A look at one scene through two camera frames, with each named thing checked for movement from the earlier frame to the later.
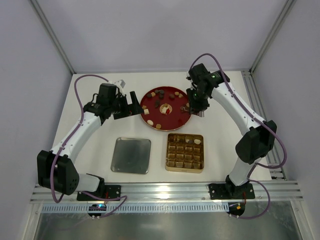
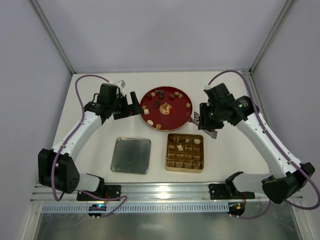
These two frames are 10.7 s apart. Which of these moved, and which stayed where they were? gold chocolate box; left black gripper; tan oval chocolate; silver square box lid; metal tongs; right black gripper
Moved: metal tongs; right black gripper
Stayed: silver square box lid; gold chocolate box; left black gripper; tan oval chocolate
